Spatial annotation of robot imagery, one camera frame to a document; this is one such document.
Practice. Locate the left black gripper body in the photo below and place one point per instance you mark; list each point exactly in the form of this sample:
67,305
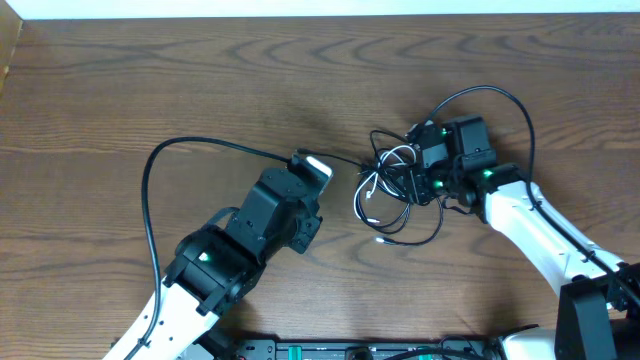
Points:
307,226

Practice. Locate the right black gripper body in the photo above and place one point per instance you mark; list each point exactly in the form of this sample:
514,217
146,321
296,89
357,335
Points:
427,184

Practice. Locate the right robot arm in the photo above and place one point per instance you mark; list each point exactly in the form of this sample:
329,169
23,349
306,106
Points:
598,292

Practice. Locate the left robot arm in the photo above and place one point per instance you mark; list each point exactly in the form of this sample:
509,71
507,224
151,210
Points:
215,267

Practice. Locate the cardboard panel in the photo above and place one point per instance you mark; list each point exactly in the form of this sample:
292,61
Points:
10,28

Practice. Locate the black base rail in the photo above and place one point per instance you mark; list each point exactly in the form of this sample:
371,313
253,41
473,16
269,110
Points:
266,349

